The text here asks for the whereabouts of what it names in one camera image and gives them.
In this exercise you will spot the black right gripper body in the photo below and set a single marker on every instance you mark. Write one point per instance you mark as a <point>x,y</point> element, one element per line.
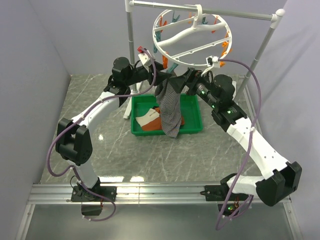
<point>199,80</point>

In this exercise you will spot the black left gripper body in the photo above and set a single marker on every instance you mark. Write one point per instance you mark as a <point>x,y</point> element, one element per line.
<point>140,74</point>

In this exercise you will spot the grey striped boxer underwear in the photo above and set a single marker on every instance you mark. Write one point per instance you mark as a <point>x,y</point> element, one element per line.
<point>170,108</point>

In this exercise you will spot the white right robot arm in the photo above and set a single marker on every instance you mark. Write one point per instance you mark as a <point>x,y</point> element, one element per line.
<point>279,177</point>

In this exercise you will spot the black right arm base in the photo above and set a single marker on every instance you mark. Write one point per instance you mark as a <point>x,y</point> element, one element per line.
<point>219,192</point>

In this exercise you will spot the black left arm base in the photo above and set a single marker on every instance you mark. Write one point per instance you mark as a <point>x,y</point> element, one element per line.
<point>79,194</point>

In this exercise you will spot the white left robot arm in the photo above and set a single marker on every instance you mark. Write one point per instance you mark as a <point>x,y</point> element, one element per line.
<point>74,135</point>

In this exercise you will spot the white round clip hanger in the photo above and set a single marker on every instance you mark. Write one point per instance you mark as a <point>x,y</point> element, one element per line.
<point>193,38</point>

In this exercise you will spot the orange white underwear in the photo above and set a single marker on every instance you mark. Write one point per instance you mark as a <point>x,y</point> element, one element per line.
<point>157,119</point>

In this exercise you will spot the orange clothes peg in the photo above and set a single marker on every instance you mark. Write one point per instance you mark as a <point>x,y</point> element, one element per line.
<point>225,45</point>
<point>162,22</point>
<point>164,62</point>
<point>224,53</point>

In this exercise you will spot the green plastic tray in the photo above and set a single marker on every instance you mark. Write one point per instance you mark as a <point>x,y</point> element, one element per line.
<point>189,108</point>

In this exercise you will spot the white grey drying rack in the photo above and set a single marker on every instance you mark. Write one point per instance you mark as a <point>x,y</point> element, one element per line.
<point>274,20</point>

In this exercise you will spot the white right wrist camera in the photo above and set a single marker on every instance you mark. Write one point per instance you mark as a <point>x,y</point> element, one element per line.
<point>212,62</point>

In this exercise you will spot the aluminium mounting rail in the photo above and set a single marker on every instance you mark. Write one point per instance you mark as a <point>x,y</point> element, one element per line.
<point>127,193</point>

